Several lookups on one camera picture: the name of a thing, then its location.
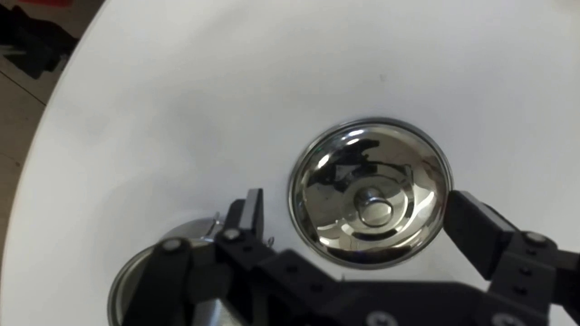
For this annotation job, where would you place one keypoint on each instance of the small silver pot right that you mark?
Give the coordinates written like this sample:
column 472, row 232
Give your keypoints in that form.
column 151, row 288

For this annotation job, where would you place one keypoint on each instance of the round white table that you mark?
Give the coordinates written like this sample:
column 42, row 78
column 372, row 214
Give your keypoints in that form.
column 173, row 109

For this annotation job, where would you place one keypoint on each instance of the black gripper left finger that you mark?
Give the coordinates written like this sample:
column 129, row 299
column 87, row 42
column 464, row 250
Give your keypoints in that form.
column 213, row 276

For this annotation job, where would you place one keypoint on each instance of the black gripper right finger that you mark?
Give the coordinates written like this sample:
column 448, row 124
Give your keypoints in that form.
column 528, row 272

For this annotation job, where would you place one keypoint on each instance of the small silver lid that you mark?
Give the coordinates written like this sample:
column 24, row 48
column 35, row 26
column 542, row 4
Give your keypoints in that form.
column 370, row 192

